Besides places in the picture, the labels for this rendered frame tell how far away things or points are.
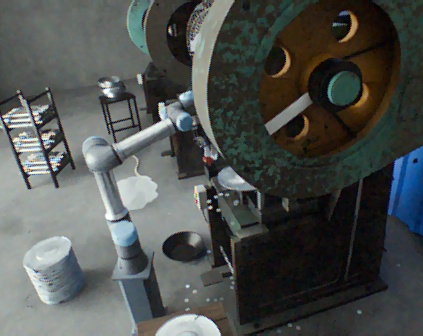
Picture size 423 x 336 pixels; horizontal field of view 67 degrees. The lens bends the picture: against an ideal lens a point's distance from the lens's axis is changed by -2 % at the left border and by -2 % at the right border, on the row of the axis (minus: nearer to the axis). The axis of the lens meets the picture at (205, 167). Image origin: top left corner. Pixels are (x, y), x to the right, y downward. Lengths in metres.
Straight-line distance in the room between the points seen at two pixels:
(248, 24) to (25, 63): 7.49
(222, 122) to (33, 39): 7.33
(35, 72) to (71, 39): 1.08
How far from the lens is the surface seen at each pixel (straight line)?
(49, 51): 8.10
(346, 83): 1.05
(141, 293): 1.78
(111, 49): 7.99
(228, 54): 0.93
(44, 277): 2.23
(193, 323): 1.54
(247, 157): 1.04
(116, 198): 1.63
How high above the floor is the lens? 1.62
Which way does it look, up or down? 28 degrees down
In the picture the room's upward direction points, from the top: 6 degrees counter-clockwise
